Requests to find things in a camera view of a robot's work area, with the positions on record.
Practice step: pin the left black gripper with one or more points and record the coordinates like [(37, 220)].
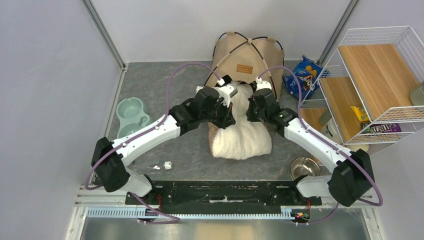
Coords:
[(226, 117)]

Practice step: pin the steel pet bowl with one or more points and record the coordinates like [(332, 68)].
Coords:
[(304, 166)]

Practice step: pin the blue chip bag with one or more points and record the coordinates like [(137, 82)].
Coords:
[(307, 73)]

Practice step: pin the purple candy bag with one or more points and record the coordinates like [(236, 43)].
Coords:
[(381, 128)]

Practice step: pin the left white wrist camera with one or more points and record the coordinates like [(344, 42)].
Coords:
[(226, 90)]

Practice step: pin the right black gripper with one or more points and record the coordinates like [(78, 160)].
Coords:
[(253, 113)]

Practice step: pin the white wire shelf rack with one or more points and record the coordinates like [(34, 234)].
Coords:
[(375, 68)]

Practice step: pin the mint green bowl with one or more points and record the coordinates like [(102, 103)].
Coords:
[(133, 115)]

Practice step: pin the white fluffy pillow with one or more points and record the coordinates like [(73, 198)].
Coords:
[(244, 139)]

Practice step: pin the clear glass jar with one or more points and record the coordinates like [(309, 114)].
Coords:
[(416, 95)]

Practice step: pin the white plastic jar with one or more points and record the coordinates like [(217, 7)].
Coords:
[(330, 130)]

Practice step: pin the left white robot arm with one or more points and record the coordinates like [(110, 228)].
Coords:
[(111, 159)]

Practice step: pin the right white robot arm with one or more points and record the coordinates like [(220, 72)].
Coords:
[(351, 171)]

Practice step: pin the cream round object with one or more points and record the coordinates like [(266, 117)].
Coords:
[(356, 147)]

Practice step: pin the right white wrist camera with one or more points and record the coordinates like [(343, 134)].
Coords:
[(262, 84)]

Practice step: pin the beige pet tent fabric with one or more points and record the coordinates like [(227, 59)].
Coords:
[(246, 63)]

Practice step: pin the small white plastic cap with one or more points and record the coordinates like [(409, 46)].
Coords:
[(168, 165)]

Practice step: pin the yellow snack packet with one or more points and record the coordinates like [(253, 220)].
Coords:
[(360, 113)]

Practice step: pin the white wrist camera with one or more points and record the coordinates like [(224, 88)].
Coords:
[(262, 84), (226, 90)]

